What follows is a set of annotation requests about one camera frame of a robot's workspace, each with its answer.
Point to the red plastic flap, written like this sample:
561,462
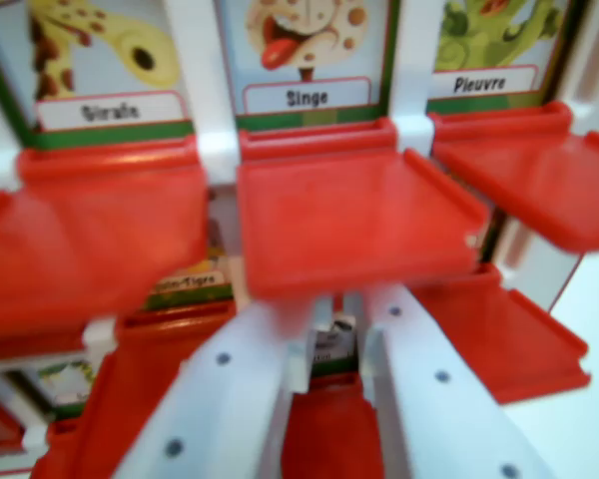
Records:
539,174
329,434
494,339
130,379
90,224
349,219

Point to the dark bird picture card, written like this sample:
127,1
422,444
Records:
329,339

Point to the rabbit tiger picture card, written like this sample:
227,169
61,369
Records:
189,289

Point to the green creature picture card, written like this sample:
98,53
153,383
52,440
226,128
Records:
60,384

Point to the red and white game board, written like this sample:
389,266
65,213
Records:
214,149

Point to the monkey picture card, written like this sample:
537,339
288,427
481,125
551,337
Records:
304,95

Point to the giraffe picture card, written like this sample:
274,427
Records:
105,112

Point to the octopus picture card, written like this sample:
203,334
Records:
489,82

